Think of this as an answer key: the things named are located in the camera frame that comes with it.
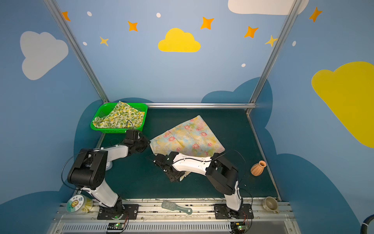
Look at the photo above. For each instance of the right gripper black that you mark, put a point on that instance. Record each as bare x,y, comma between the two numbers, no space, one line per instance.
160,162

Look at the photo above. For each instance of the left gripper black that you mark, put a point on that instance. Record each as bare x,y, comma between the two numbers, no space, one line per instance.
143,142

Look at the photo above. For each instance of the pastel floral skirt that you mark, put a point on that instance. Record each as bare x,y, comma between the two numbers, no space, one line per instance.
192,138

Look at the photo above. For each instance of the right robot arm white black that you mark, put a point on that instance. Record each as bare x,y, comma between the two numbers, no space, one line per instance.
221,173

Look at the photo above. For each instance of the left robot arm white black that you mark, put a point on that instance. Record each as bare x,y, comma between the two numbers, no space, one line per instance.
88,170

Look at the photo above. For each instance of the green lemon print skirt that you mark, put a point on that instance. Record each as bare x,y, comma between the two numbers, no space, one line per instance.
123,116

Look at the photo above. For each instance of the green plastic basket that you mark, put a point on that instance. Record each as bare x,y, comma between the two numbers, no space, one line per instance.
105,109

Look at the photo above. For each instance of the green hair brush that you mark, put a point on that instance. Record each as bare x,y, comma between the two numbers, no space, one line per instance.
174,207

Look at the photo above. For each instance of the round clear jar green lid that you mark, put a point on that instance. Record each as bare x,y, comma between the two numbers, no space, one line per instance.
79,204

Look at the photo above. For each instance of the left controller circuit board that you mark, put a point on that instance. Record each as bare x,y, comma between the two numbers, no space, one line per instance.
115,228

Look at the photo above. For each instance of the controller circuit board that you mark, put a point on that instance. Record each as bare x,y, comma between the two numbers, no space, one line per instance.
238,227
115,228

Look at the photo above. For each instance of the terracotta ribbed vase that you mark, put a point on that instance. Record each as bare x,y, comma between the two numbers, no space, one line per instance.
258,168

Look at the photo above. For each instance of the right controller circuit board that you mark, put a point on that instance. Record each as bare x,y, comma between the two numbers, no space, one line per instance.
238,227

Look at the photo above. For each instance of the beige ceramic cup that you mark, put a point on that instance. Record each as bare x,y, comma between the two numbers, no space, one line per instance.
270,204

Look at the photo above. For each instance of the aluminium rail base frame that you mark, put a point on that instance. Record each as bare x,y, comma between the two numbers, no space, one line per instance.
153,219

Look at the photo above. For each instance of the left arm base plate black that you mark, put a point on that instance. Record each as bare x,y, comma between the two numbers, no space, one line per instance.
129,211

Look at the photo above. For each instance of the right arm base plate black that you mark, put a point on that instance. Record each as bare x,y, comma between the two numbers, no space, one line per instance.
223,212

